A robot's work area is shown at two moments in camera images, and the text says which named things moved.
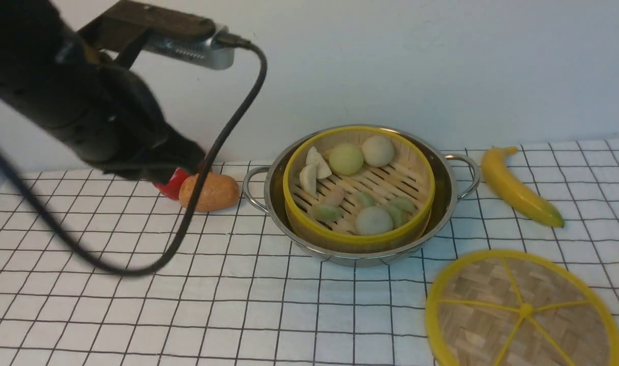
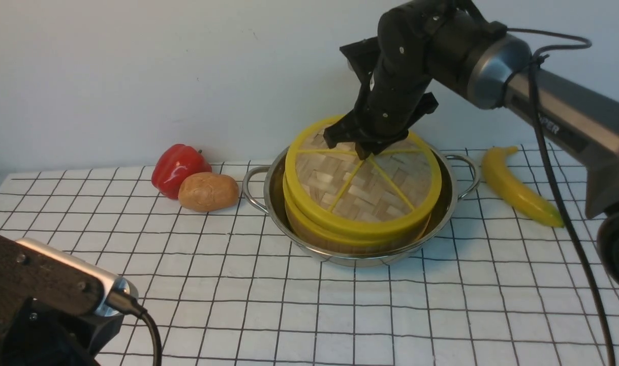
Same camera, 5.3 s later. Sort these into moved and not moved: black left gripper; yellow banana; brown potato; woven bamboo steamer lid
Moved: woven bamboo steamer lid; black left gripper
Not moved: brown potato; yellow banana
